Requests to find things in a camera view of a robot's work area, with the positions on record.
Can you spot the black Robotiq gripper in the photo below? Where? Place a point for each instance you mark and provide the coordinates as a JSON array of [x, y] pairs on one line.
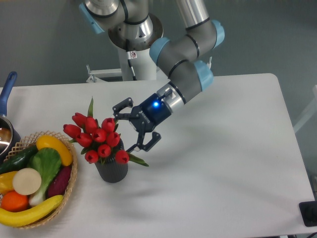
[[149, 114]]

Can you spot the red tulip bouquet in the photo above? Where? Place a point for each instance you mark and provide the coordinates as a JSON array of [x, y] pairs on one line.
[[99, 143]]

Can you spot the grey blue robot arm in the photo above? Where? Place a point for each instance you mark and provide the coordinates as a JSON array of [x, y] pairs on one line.
[[131, 27]]

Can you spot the dark grey ribbed vase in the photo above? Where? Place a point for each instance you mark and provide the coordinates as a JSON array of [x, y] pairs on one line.
[[111, 171]]

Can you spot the green bok choy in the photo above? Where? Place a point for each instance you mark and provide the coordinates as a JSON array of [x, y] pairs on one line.
[[47, 163]]

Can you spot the purple sweet potato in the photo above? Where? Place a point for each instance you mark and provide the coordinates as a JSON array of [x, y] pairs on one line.
[[60, 183]]

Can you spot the woven wicker basket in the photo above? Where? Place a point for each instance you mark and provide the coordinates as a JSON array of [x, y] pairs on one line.
[[31, 140]]

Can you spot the green cucumber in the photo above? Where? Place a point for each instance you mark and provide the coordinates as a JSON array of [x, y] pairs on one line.
[[18, 161]]

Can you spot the beige round radish slice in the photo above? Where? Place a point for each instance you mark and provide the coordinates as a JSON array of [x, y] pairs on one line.
[[26, 181]]

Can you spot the yellow bell pepper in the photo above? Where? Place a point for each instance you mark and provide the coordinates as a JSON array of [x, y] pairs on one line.
[[6, 180]]

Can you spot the orange fruit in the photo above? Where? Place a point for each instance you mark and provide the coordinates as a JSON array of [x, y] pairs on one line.
[[14, 202]]

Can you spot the yellow banana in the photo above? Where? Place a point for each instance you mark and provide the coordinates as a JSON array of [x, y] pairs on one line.
[[32, 215]]

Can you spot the black device at table edge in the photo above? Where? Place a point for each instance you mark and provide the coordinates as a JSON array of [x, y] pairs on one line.
[[308, 211]]

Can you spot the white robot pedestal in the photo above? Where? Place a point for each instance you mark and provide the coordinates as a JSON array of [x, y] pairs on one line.
[[177, 59]]

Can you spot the blue handled saucepan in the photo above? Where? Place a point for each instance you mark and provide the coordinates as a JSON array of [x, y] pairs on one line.
[[8, 135]]

